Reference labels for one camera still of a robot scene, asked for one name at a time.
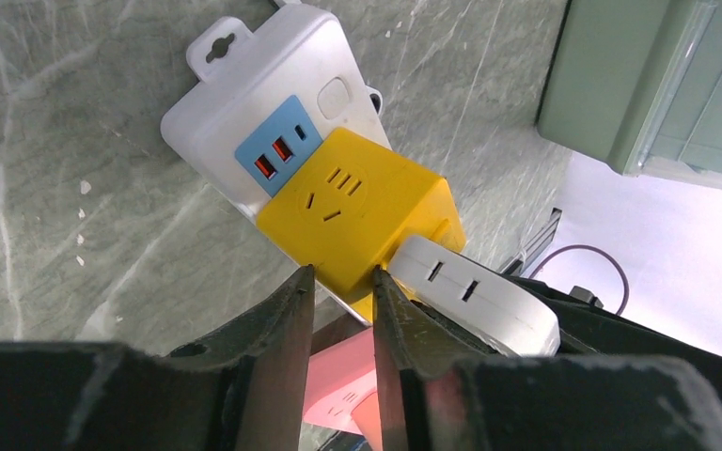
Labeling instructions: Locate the yellow cube plug adapter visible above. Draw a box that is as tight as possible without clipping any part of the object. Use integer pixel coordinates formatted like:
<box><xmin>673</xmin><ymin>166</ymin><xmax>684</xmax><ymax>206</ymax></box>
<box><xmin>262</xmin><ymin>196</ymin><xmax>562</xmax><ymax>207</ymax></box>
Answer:
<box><xmin>256</xmin><ymin>128</ymin><xmax>466</xmax><ymax>323</ymax></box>

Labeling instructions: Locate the translucent green storage box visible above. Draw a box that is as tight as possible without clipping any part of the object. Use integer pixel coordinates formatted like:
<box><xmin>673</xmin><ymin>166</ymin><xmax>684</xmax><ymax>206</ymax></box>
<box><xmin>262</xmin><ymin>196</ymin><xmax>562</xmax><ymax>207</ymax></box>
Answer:
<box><xmin>537</xmin><ymin>1</ymin><xmax>722</xmax><ymax>190</ymax></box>

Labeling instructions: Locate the black aluminium base frame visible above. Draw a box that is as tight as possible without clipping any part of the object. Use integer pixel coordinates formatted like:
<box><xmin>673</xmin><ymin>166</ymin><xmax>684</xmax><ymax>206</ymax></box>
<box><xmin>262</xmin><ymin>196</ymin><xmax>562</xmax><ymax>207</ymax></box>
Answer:
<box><xmin>497</xmin><ymin>208</ymin><xmax>562</xmax><ymax>276</ymax></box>

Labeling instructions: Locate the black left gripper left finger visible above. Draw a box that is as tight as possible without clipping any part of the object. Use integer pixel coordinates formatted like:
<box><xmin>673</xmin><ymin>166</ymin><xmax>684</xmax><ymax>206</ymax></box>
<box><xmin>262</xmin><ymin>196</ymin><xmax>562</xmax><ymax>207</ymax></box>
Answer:
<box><xmin>0</xmin><ymin>266</ymin><xmax>315</xmax><ymax>450</ymax></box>

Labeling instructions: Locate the pink triangular plug adapter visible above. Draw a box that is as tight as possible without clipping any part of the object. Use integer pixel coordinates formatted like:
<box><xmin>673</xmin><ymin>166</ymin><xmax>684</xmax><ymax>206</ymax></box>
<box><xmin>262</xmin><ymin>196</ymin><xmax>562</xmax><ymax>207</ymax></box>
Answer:
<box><xmin>303</xmin><ymin>328</ymin><xmax>383</xmax><ymax>450</ymax></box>

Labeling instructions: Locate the white power strip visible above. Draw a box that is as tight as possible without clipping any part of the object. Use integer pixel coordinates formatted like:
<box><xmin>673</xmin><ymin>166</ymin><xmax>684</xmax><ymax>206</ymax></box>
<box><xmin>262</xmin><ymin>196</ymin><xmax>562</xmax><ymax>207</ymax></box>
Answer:
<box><xmin>160</xmin><ymin>0</ymin><xmax>393</xmax><ymax>325</ymax></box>

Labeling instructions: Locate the white plug adapter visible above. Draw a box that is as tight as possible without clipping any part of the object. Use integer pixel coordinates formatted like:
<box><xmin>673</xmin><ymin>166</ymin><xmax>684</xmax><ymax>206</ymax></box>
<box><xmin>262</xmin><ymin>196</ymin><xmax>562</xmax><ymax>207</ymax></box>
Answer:
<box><xmin>387</xmin><ymin>236</ymin><xmax>561</xmax><ymax>357</ymax></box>

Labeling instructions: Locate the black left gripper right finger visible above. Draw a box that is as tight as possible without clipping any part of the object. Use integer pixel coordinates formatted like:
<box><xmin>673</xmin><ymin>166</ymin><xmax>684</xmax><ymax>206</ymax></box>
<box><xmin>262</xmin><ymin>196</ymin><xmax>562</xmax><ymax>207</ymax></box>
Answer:
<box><xmin>373</xmin><ymin>268</ymin><xmax>722</xmax><ymax>450</ymax></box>

